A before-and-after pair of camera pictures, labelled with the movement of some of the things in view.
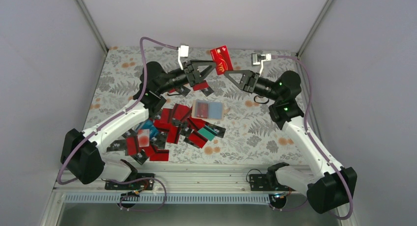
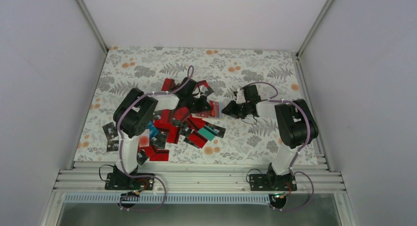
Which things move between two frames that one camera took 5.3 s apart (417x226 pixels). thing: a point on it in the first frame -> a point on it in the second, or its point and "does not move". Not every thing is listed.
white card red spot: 143,137 does not move
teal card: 207,133 does not move
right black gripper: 248,78 -> 231,110
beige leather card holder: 207,109 does not move
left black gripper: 195,76 -> 203,103
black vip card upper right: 217,130 does not move
